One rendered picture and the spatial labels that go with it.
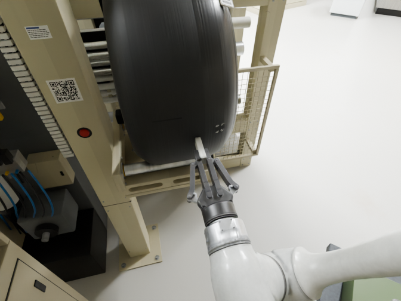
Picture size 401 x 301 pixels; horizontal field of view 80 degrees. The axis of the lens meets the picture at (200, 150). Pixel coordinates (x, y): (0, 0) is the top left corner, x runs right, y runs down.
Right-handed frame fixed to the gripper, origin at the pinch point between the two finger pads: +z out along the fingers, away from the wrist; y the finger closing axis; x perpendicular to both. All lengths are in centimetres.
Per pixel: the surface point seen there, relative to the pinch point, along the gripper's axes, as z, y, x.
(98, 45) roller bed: 65, 28, 5
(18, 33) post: 28, 38, -21
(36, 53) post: 27.2, 36.8, -15.7
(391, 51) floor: 229, -367, 149
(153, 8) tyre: 20.2, 6.6, -27.4
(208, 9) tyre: 19.0, -5.5, -26.7
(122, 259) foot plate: 8, 45, 115
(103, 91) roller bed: 63, 32, 26
